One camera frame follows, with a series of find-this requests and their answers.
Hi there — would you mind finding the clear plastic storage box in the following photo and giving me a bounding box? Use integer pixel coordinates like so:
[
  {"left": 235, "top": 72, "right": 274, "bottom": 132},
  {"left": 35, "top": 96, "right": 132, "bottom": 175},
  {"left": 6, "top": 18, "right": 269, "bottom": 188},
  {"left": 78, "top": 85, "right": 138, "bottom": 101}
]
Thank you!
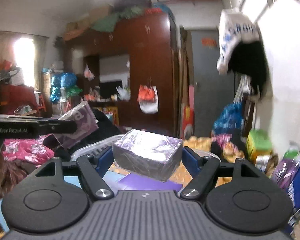
[{"left": 69, "top": 134, "right": 223, "bottom": 180}]

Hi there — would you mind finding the red and white plastic bag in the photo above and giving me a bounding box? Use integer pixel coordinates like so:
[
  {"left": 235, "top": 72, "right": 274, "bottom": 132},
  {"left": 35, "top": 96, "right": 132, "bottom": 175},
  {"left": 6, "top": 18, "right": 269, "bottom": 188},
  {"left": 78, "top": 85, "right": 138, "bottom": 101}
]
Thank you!
[{"left": 137, "top": 84, "right": 158, "bottom": 114}]

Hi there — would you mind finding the white bag with blue print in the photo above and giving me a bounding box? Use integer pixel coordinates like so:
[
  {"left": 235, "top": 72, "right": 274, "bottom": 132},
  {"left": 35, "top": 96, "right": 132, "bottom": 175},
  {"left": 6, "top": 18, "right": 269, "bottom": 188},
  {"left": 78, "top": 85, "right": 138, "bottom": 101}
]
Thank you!
[{"left": 216, "top": 8, "right": 260, "bottom": 75}]

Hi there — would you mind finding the green box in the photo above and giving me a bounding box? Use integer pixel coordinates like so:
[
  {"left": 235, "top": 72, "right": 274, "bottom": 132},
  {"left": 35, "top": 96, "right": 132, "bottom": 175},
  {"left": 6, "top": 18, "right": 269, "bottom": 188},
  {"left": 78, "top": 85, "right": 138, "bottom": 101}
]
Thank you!
[{"left": 245, "top": 129, "right": 273, "bottom": 163}]

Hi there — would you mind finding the green cloth bundle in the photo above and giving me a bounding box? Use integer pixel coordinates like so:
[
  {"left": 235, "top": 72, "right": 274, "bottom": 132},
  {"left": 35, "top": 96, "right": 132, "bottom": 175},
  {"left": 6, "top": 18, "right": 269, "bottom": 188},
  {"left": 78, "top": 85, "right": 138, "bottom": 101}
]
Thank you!
[{"left": 91, "top": 6, "right": 144, "bottom": 33}]

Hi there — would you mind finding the brown wooden wardrobe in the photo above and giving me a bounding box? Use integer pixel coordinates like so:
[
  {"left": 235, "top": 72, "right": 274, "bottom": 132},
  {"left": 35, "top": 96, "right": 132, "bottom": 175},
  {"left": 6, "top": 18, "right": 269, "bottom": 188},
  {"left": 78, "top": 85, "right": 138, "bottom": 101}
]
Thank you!
[{"left": 62, "top": 11, "right": 180, "bottom": 138}]

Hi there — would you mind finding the purple packet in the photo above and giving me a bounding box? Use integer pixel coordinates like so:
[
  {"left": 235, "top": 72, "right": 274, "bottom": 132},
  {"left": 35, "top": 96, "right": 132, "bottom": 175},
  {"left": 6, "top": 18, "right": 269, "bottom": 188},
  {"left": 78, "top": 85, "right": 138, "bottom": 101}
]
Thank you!
[{"left": 270, "top": 147, "right": 300, "bottom": 189}]

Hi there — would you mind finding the blue plastic bag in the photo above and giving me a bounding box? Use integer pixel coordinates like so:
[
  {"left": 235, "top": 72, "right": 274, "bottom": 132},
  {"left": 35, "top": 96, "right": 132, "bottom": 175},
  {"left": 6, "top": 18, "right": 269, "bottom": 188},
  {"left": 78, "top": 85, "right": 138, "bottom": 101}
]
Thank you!
[{"left": 212, "top": 102, "right": 245, "bottom": 137}]

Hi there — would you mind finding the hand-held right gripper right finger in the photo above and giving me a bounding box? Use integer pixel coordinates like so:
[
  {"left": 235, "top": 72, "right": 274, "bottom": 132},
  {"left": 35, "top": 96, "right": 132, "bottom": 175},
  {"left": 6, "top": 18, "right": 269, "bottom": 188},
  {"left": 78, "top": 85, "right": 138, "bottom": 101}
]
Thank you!
[{"left": 180, "top": 146, "right": 262, "bottom": 200}]

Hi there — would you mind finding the black television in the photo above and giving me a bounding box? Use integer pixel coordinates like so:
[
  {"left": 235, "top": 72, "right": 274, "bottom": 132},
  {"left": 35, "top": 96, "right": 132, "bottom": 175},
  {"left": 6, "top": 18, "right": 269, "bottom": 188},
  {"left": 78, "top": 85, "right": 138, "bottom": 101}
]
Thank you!
[{"left": 99, "top": 79, "right": 122, "bottom": 99}]

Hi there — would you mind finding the blue tinsel bundle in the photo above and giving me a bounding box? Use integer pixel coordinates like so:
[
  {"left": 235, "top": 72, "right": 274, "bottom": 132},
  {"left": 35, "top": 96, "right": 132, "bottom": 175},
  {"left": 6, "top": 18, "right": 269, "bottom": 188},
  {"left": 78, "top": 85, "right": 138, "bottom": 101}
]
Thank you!
[{"left": 50, "top": 72, "right": 78, "bottom": 103}]

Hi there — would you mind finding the grey door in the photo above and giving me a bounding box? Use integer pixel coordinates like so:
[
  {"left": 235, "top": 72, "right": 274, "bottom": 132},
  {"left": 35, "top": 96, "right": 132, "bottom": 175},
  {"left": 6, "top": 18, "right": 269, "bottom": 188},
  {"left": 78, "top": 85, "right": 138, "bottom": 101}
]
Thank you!
[{"left": 184, "top": 29, "right": 237, "bottom": 140}]

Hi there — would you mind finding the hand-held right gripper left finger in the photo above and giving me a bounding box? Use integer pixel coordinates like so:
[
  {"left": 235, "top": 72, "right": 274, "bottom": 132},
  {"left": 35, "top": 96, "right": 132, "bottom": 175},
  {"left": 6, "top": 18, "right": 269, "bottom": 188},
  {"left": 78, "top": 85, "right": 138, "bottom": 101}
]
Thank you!
[{"left": 35, "top": 146, "right": 115, "bottom": 200}]

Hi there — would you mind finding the black hanging garment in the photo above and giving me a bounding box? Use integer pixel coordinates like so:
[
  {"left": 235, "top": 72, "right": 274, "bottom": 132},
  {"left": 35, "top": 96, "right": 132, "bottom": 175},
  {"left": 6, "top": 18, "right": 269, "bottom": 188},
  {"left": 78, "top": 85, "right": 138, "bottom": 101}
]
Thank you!
[{"left": 226, "top": 40, "right": 269, "bottom": 102}]

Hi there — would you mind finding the pink floral blanket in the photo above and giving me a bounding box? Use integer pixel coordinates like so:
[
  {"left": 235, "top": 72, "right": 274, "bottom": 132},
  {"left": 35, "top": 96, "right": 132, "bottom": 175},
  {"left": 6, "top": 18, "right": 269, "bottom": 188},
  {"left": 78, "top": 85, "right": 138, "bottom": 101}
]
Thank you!
[{"left": 0, "top": 134, "right": 56, "bottom": 165}]

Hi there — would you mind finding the brown cloth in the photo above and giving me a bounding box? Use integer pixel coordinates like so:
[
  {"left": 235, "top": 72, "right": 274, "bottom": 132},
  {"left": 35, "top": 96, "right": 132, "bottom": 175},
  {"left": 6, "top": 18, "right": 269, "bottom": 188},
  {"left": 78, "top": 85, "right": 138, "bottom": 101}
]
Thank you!
[{"left": 0, "top": 152, "right": 38, "bottom": 232}]

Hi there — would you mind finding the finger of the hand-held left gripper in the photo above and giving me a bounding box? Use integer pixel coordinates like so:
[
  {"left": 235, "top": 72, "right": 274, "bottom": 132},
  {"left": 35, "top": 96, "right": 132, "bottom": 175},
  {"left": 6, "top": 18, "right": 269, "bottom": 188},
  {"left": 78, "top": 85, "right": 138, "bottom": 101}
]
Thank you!
[
  {"left": 43, "top": 134, "right": 62, "bottom": 149},
  {"left": 37, "top": 120, "right": 78, "bottom": 134}
]

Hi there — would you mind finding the purple tissue pack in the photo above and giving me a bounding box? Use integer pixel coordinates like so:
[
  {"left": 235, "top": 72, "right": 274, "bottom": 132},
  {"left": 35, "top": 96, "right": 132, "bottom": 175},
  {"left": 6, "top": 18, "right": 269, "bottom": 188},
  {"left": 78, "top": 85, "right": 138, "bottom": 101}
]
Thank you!
[
  {"left": 112, "top": 129, "right": 183, "bottom": 182},
  {"left": 52, "top": 101, "right": 99, "bottom": 149}
]

